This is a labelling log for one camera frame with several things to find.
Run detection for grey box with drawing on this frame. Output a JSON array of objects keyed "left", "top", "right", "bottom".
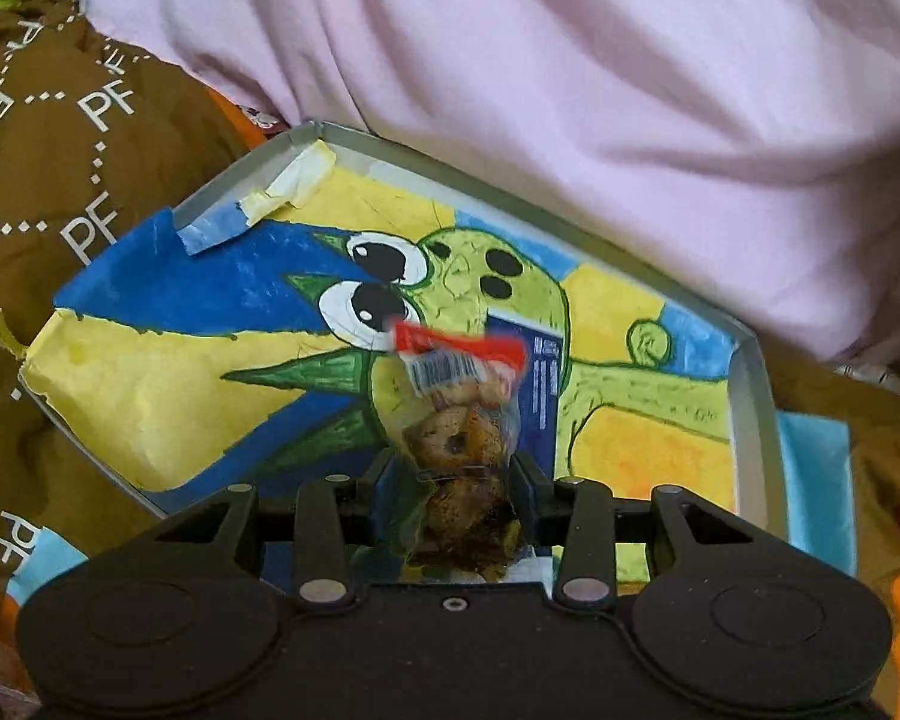
[{"left": 20, "top": 122, "right": 788, "bottom": 535}]

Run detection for brown PF patterned quilt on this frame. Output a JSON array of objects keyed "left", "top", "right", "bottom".
[{"left": 0, "top": 0, "right": 273, "bottom": 616}]

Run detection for colourful cartoon bed blanket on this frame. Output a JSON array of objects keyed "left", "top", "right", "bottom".
[{"left": 0, "top": 81, "right": 900, "bottom": 720}]

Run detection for blue white snack packet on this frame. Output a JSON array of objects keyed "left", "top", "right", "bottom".
[{"left": 486, "top": 310, "right": 564, "bottom": 476}]

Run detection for pink hanging sheet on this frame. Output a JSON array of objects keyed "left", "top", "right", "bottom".
[{"left": 86, "top": 0, "right": 900, "bottom": 364}]

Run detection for clear bag brown cookies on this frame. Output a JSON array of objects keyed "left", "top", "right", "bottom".
[{"left": 388, "top": 320, "right": 526, "bottom": 583}]

